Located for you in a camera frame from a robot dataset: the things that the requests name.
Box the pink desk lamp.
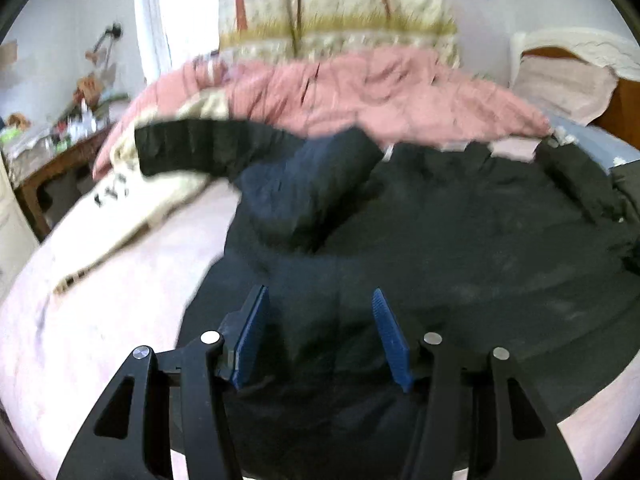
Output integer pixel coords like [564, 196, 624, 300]
[85, 22, 122, 67]

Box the pink plaid quilt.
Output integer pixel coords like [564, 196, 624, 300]
[92, 47, 551, 180]

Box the brown wooden desk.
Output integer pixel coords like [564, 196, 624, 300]
[14, 126, 111, 242]

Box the pink bed sheet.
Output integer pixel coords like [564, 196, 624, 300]
[1, 173, 639, 479]

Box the window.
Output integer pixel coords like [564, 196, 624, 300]
[134, 0, 219, 84]

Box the tree pattern curtain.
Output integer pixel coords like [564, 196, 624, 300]
[219, 0, 460, 67]

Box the white cabinet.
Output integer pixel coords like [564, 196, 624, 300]
[0, 162, 39, 301]

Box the folded dark green jacket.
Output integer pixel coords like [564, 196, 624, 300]
[611, 160, 640, 212]

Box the white carved headboard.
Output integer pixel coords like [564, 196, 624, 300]
[511, 27, 639, 148]

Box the blue floral pillow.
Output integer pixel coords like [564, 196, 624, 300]
[548, 114, 640, 174]

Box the stack of papers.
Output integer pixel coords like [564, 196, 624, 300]
[2, 126, 55, 174]

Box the cream printed hoodie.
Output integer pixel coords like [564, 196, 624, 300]
[52, 90, 229, 296]

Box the pink pillow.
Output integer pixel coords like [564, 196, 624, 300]
[512, 55, 618, 126]

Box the black puffer jacket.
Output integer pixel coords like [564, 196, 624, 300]
[134, 120, 639, 479]

